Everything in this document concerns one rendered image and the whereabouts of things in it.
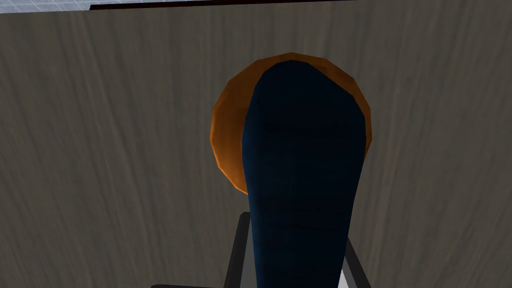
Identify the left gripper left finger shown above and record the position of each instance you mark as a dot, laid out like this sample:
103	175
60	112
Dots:
239	260

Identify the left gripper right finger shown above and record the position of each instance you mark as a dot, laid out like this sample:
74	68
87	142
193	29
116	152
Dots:
352	272

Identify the grey wooden door leaf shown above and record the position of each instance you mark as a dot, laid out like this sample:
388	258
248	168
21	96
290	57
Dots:
100	152

